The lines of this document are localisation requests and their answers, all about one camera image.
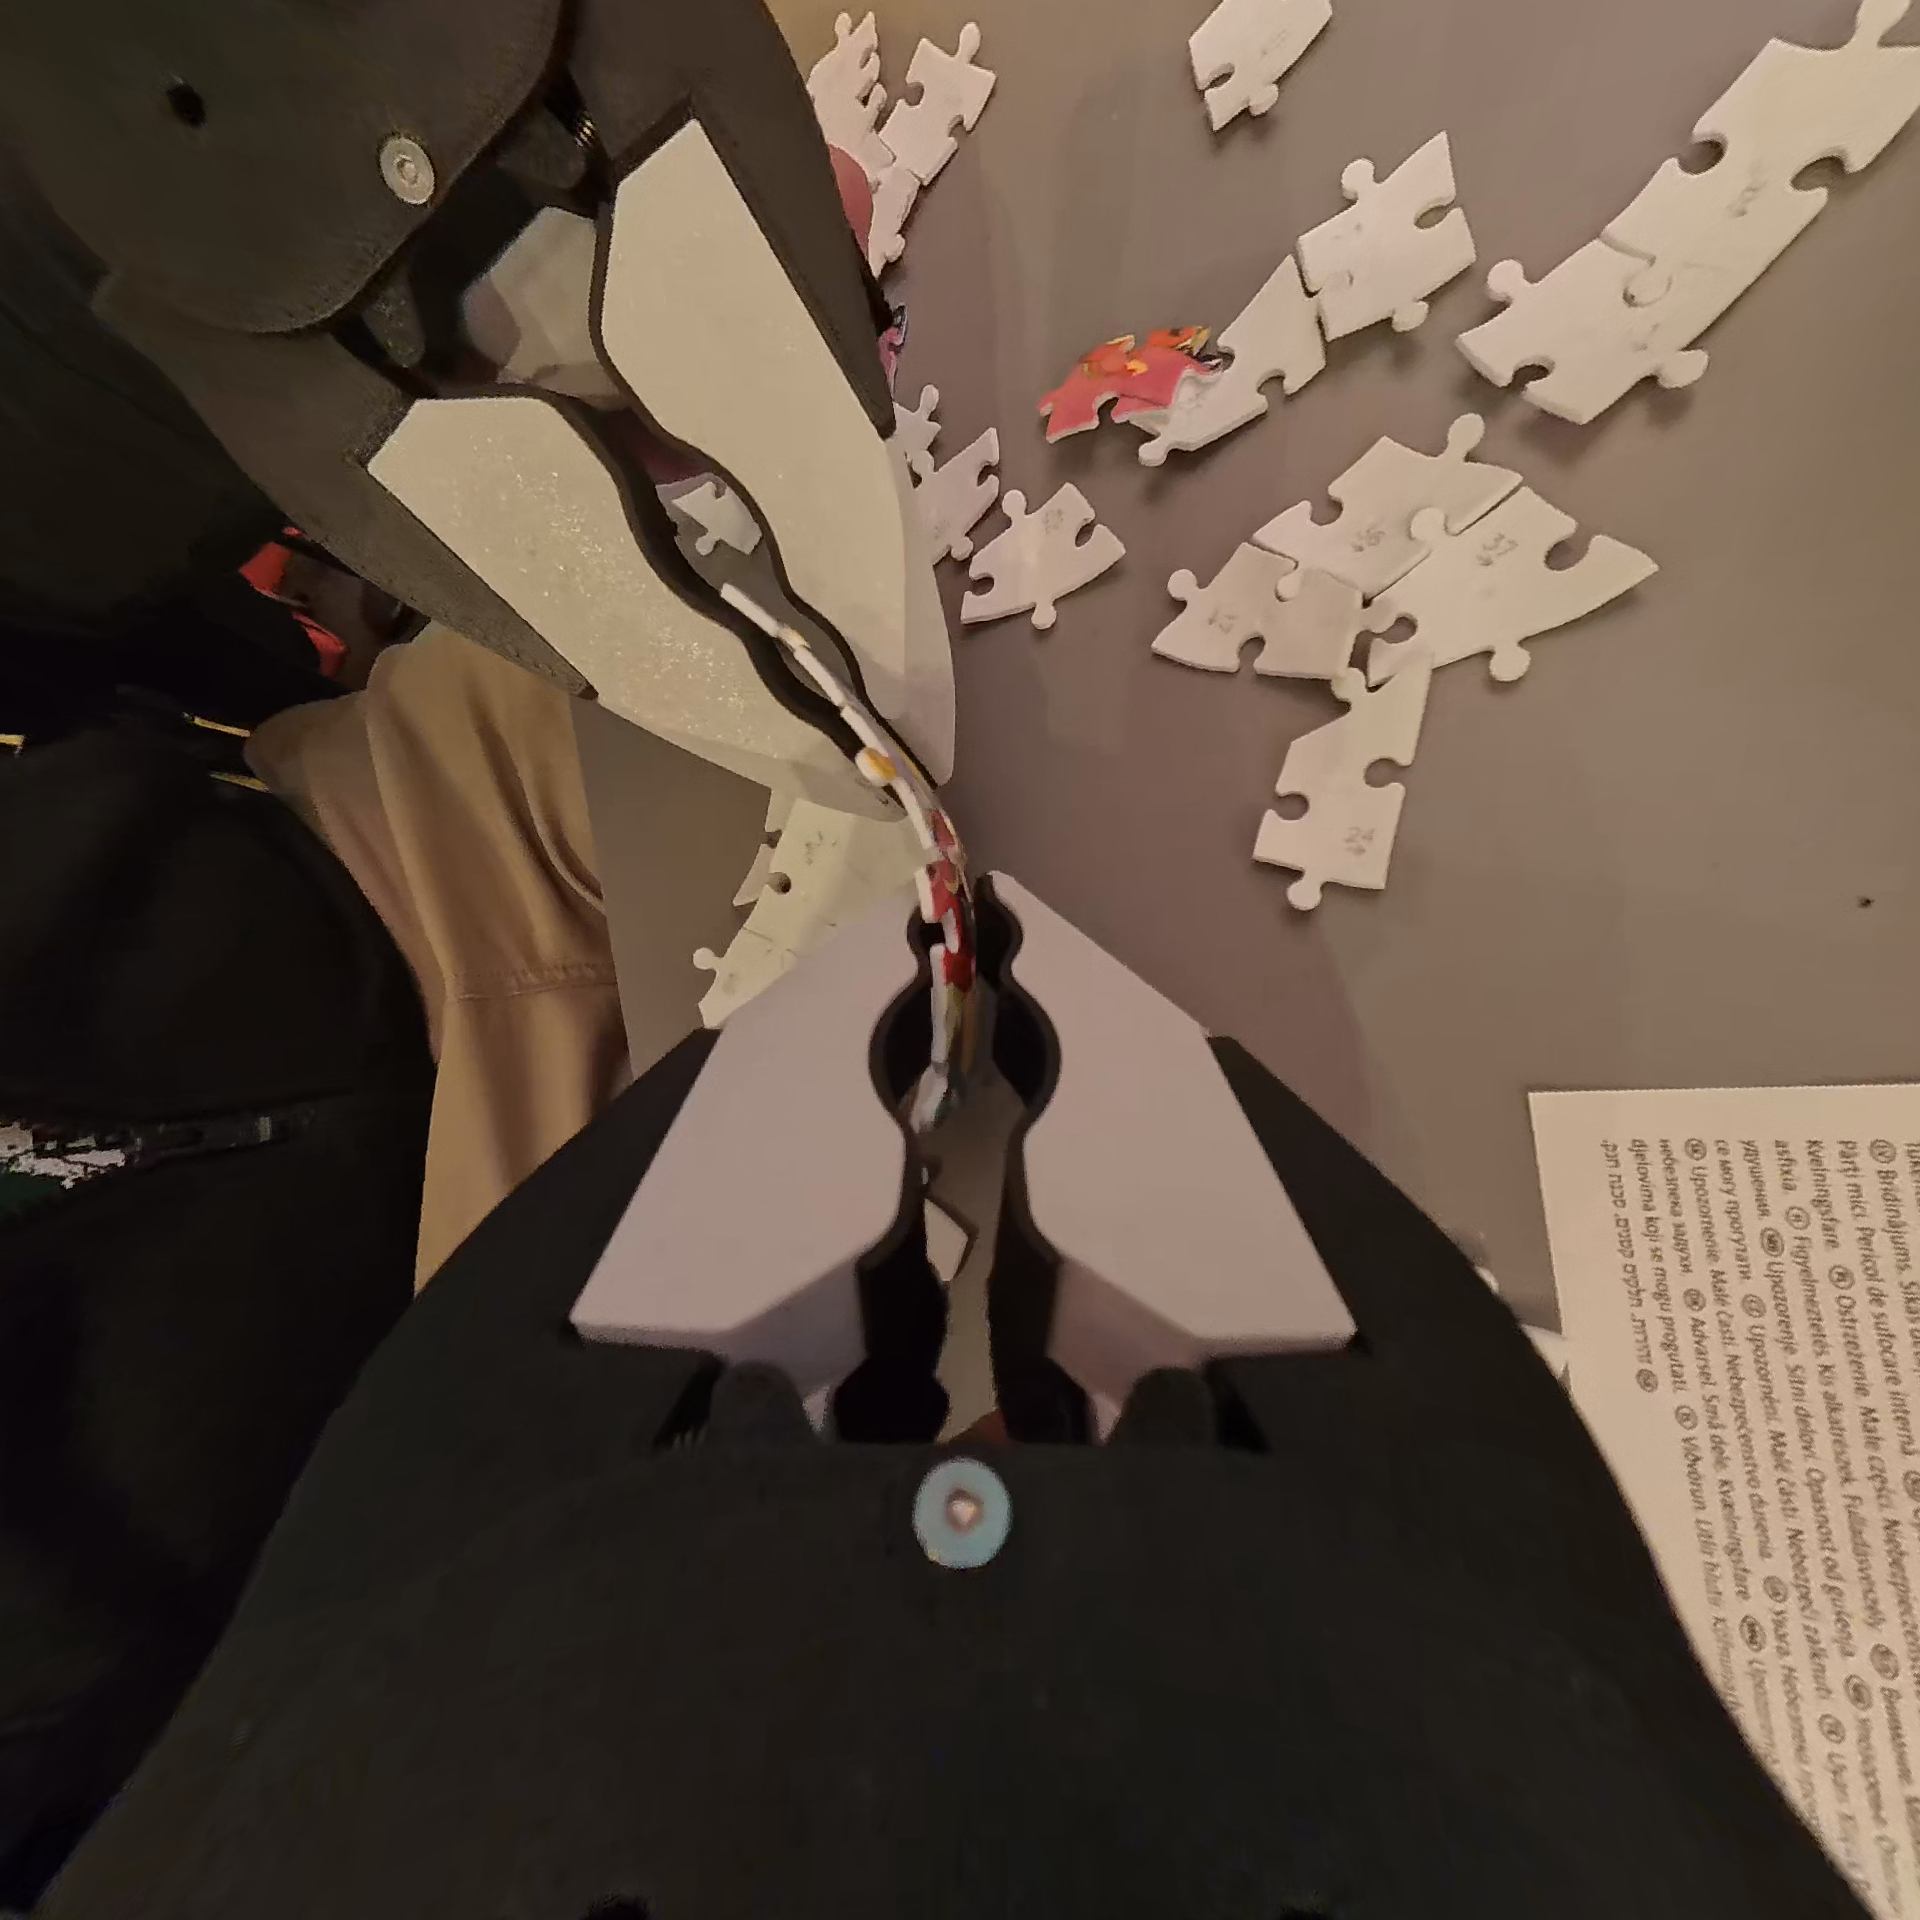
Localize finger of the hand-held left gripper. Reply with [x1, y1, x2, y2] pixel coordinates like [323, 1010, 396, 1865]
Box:
[360, 387, 940, 826]
[590, 117, 962, 788]

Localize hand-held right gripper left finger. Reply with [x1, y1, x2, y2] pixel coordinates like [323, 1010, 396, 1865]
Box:
[568, 897, 928, 1433]

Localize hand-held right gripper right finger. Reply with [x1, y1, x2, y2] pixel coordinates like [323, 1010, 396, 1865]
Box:
[979, 870, 1360, 1441]

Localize white instruction leaflet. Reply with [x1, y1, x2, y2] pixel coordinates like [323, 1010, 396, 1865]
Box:
[1528, 1077, 1920, 1920]

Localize person's beige trousers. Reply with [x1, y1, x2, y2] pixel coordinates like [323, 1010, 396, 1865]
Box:
[248, 621, 633, 1292]

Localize white puzzle pieces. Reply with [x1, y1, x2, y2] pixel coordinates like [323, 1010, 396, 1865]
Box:
[810, 0, 1920, 917]

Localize assembled white puzzle ball section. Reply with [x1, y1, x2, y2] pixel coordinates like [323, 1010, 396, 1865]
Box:
[692, 481, 1003, 1120]

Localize pink red printed puzzle piece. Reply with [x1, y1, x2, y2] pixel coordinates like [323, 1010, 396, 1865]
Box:
[1040, 323, 1226, 444]

